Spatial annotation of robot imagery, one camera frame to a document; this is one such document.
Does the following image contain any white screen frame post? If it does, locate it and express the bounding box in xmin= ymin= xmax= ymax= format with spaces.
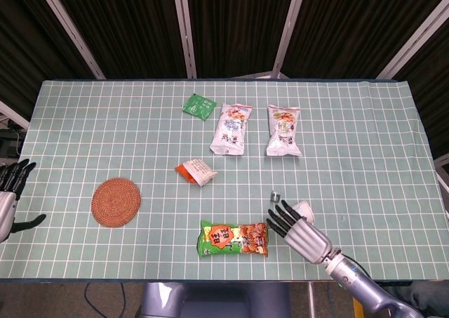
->
xmin=434 ymin=156 xmax=449 ymax=194
xmin=272 ymin=0 xmax=309 ymax=79
xmin=34 ymin=0 xmax=107 ymax=80
xmin=0 ymin=100 xmax=31 ymax=129
xmin=374 ymin=0 xmax=449 ymax=80
xmin=170 ymin=0 xmax=198 ymax=79

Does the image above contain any green checked tablecloth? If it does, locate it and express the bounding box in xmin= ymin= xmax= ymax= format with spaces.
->
xmin=0 ymin=79 xmax=449 ymax=281

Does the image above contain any black cable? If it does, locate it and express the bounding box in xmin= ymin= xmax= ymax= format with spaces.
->
xmin=83 ymin=281 xmax=126 ymax=314

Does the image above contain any dark ribbed screen panel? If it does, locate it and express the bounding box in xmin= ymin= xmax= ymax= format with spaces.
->
xmin=0 ymin=0 xmax=98 ymax=122
xmin=392 ymin=14 xmax=449 ymax=161
xmin=184 ymin=0 xmax=297 ymax=79
xmin=280 ymin=0 xmax=449 ymax=80
xmin=47 ymin=0 xmax=189 ymax=80

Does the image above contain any blue-grey robot torso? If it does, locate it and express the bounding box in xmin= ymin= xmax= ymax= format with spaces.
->
xmin=140 ymin=281 xmax=292 ymax=318

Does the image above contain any black equipment box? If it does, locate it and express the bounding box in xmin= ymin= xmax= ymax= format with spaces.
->
xmin=0 ymin=128 xmax=26 ymax=159

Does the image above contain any small green sachet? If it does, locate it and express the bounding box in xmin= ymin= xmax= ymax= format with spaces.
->
xmin=182 ymin=93 xmax=216 ymax=121

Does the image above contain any white snack bag green print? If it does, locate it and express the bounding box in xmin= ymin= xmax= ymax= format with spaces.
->
xmin=265 ymin=104 xmax=303 ymax=157

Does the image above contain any white snack bag blue print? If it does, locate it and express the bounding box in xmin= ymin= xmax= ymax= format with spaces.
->
xmin=209 ymin=102 xmax=254 ymax=157

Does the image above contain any large green orange snack bag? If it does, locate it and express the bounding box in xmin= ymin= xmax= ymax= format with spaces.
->
xmin=195 ymin=220 xmax=269 ymax=259

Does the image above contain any white floral paper cup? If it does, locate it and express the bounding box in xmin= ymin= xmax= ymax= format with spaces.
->
xmin=290 ymin=200 xmax=316 ymax=224

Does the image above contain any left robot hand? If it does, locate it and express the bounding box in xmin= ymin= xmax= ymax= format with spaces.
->
xmin=0 ymin=159 xmax=47 ymax=244

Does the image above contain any orange and white snack packet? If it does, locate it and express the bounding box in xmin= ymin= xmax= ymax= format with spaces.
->
xmin=174 ymin=159 xmax=217 ymax=187

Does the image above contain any round woven rattan coaster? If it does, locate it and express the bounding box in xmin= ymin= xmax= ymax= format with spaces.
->
xmin=91 ymin=177 xmax=142 ymax=227

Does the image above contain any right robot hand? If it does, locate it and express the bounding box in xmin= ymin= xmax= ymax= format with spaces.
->
xmin=265 ymin=198 xmax=342 ymax=265

